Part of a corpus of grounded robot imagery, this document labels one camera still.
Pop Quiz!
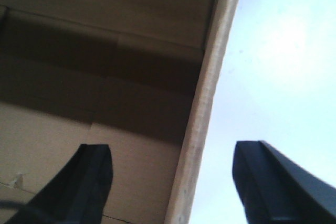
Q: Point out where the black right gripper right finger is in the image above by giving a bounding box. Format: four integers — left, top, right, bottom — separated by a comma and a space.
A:
232, 141, 335, 223

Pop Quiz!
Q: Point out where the brown cardboard box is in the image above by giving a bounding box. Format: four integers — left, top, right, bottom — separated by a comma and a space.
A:
1, 0, 238, 223

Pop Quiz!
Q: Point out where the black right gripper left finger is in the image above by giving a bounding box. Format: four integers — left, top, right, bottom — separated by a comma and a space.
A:
4, 144, 113, 223

